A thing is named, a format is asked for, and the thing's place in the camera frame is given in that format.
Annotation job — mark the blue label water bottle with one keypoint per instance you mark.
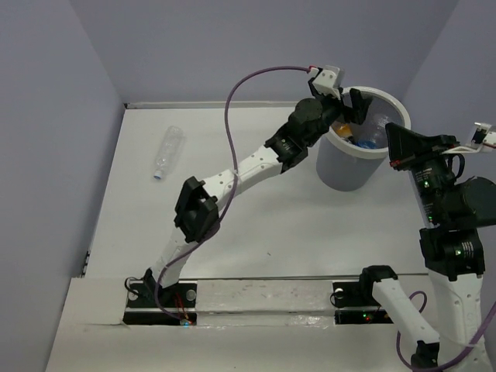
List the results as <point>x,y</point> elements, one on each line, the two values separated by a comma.
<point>372,141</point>

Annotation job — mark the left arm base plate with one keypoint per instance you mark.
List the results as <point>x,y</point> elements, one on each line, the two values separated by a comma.
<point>176,306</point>

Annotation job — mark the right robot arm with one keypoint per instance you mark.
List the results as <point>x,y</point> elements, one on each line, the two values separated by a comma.
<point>453,253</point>

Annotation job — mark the clear bottle blue-white cap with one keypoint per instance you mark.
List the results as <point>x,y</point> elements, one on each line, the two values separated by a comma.
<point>376,122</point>

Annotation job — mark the grey bin with white rim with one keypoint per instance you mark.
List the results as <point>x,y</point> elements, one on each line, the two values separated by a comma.
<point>344,166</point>

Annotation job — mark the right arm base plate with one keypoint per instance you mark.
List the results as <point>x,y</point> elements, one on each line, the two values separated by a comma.
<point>353,307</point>

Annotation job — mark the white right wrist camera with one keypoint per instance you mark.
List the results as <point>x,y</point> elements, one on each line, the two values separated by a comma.
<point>481,138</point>

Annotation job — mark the orange label bottle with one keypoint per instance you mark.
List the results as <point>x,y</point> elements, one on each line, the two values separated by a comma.
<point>343,130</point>

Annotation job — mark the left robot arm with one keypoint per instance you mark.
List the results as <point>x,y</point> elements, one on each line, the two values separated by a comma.
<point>202,204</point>

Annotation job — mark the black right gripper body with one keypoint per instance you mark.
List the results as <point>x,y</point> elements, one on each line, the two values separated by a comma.
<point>430,172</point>

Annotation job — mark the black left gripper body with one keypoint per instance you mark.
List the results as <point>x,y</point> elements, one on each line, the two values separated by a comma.
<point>332,109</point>

